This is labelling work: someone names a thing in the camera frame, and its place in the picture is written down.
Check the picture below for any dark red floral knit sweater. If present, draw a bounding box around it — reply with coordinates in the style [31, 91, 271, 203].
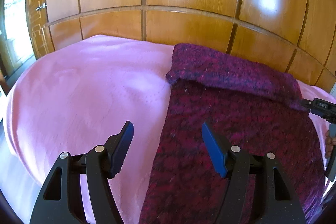
[139, 43, 326, 224]

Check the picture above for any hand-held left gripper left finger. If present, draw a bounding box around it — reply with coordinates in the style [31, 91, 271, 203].
[29, 121, 134, 224]

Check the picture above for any pink bed sheet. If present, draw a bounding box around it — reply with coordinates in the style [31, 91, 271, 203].
[3, 34, 336, 224]

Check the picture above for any carved wooden door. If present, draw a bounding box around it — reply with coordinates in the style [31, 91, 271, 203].
[26, 0, 56, 60]

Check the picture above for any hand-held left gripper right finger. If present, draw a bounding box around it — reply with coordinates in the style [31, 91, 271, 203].
[202, 122, 306, 224]

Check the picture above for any person's right hand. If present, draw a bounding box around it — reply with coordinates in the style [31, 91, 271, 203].
[325, 130, 333, 160]

